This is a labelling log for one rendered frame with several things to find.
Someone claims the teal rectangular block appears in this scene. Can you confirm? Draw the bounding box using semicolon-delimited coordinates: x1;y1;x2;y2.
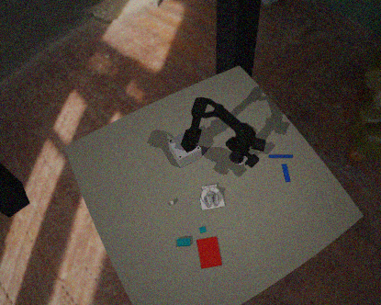
177;238;190;246

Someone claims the red flat plate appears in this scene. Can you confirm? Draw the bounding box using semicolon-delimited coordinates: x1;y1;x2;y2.
197;236;222;268

